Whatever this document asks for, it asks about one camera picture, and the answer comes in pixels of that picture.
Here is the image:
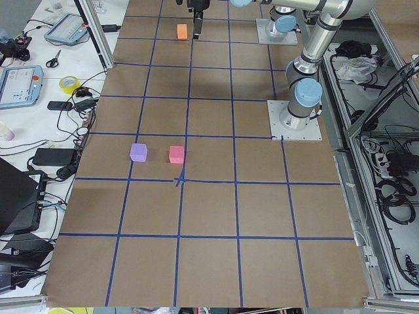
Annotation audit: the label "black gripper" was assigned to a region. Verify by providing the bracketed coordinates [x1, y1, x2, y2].
[186, 0, 210, 39]

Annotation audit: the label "orange foam block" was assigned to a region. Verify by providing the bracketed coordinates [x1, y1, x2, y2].
[177, 24, 189, 40]

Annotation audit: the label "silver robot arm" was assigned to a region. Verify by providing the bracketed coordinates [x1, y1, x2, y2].
[266, 5, 297, 38]
[260, 1, 377, 131]

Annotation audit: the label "black power brick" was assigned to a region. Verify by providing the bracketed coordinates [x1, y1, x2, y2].
[101, 24, 121, 33]

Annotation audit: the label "blue teach pendant far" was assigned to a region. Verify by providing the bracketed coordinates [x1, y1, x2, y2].
[44, 13, 88, 46]

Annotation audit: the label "blue teach pendant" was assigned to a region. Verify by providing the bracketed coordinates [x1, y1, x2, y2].
[1, 65, 44, 109]
[44, 13, 88, 46]

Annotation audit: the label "pink foam block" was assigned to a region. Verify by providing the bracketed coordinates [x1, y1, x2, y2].
[169, 145, 185, 164]

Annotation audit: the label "yellow tape roll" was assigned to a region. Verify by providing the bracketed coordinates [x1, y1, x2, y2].
[59, 75, 81, 95]

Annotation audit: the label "purple foam block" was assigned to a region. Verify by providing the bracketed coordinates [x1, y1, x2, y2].
[130, 143, 148, 162]

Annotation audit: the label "black phone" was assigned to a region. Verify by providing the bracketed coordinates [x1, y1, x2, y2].
[47, 101, 73, 111]

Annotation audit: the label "brown paper table cover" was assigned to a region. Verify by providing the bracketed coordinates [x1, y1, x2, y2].
[43, 1, 369, 308]

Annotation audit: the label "blue teach pendant near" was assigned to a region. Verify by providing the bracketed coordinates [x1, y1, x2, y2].
[1, 65, 44, 109]

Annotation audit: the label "black power adapter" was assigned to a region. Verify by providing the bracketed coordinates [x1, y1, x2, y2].
[32, 148, 75, 166]

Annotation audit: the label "white paper cup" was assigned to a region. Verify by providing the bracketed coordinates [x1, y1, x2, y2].
[0, 121, 14, 141]

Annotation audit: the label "black laptop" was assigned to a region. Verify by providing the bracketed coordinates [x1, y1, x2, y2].
[1, 159, 46, 236]

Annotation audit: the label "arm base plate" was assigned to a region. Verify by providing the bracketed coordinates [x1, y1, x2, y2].
[267, 100, 322, 141]
[256, 16, 298, 45]

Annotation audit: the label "aluminium frame post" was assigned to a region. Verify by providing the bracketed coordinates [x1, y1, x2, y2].
[74, 0, 114, 71]

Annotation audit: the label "black handled scissors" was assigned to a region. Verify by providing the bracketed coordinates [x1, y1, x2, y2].
[45, 50, 61, 69]

